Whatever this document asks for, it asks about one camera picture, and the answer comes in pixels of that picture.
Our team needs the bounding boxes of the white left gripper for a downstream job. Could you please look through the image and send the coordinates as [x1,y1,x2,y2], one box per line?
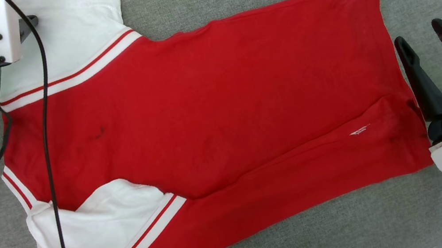
[0,0,45,67]

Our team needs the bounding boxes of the red and white T-shirt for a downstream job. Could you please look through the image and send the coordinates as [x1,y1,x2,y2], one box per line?
[0,0,442,248]

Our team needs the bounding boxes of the thick black cable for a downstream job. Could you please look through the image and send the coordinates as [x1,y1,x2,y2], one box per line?
[3,0,78,248]

